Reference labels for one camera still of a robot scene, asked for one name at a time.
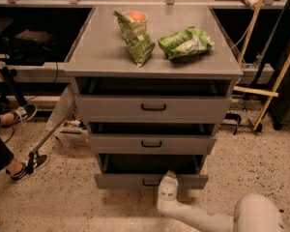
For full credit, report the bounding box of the clear plastic box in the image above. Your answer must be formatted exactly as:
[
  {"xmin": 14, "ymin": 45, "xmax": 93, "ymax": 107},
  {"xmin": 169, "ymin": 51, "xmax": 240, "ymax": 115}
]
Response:
[{"xmin": 55, "ymin": 120, "xmax": 89, "ymax": 147}]

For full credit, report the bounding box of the wooden easel frame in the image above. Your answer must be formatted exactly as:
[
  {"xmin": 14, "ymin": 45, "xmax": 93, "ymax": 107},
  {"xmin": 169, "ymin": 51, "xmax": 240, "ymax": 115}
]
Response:
[{"xmin": 235, "ymin": 0, "xmax": 290, "ymax": 132}]

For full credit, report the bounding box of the black sneaker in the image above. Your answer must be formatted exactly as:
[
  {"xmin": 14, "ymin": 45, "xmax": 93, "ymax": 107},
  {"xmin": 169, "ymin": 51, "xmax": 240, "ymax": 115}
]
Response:
[
  {"xmin": 6, "ymin": 155, "xmax": 49, "ymax": 183},
  {"xmin": 12, "ymin": 103, "xmax": 38, "ymax": 124}
]

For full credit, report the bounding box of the black sneaker near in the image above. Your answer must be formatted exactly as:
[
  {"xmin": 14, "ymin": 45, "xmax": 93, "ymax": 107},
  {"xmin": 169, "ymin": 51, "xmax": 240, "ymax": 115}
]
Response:
[{"xmin": 6, "ymin": 155, "xmax": 49, "ymax": 183}]

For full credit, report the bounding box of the grey drawer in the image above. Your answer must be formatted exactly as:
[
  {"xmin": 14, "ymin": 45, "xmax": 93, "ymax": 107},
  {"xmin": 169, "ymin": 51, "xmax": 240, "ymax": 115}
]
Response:
[
  {"xmin": 75, "ymin": 95, "xmax": 231, "ymax": 124},
  {"xmin": 88, "ymin": 134, "xmax": 216, "ymax": 155},
  {"xmin": 95, "ymin": 154, "xmax": 209, "ymax": 189}
]

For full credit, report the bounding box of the black sneaker far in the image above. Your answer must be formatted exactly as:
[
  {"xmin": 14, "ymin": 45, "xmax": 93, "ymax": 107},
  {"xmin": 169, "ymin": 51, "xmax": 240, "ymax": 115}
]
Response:
[{"xmin": 12, "ymin": 103, "xmax": 38, "ymax": 124}]

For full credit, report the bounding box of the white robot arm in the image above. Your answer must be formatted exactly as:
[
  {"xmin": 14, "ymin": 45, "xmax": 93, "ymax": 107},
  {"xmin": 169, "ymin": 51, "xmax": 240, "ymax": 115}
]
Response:
[{"xmin": 157, "ymin": 171, "xmax": 286, "ymax": 232}]

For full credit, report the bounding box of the black box on shelf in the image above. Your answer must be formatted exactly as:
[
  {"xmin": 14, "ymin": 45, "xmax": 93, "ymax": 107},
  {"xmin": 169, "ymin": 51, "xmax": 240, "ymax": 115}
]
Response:
[{"xmin": 14, "ymin": 29, "xmax": 52, "ymax": 45}]

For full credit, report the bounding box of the upright green chip bag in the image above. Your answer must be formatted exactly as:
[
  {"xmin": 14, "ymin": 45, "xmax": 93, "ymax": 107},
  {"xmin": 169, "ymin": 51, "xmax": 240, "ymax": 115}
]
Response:
[{"xmin": 114, "ymin": 11, "xmax": 156, "ymax": 67}]

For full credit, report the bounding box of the grey top drawer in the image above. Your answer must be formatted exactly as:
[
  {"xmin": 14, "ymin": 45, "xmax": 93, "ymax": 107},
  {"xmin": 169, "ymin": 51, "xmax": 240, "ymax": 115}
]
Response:
[{"xmin": 75, "ymin": 95, "xmax": 231, "ymax": 124}]

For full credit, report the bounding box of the grey bottom drawer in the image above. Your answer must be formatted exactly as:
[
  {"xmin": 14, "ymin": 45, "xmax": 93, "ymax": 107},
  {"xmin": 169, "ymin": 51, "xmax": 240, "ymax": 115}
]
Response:
[{"xmin": 95, "ymin": 154, "xmax": 209, "ymax": 189}]

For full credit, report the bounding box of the grey tripod leg pole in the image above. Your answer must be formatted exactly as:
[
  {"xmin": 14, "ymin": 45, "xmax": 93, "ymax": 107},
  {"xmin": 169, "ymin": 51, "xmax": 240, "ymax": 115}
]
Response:
[{"xmin": 24, "ymin": 84, "xmax": 77, "ymax": 176}]

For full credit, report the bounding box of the orange cup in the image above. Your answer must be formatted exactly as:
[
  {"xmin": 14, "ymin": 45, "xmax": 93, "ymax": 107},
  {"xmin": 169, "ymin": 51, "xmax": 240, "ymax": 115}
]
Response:
[{"xmin": 123, "ymin": 11, "xmax": 148, "ymax": 23}]

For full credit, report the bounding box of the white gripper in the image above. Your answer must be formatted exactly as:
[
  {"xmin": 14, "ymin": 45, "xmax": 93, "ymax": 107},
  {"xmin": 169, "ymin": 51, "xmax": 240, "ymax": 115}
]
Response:
[{"xmin": 157, "ymin": 170, "xmax": 178, "ymax": 211}]

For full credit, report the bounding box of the grey drawer cabinet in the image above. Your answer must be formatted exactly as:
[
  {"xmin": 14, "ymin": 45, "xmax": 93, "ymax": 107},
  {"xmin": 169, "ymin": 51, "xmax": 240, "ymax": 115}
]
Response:
[{"xmin": 63, "ymin": 4, "xmax": 245, "ymax": 179}]

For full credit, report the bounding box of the lying green chip bag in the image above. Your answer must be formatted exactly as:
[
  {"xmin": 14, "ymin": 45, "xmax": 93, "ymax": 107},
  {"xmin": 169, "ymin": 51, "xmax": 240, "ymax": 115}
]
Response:
[{"xmin": 158, "ymin": 27, "xmax": 215, "ymax": 60}]

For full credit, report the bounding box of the grey middle drawer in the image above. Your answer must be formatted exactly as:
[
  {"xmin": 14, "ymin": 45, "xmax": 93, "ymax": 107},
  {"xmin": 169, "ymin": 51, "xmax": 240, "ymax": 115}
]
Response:
[{"xmin": 88, "ymin": 134, "xmax": 216, "ymax": 155}]

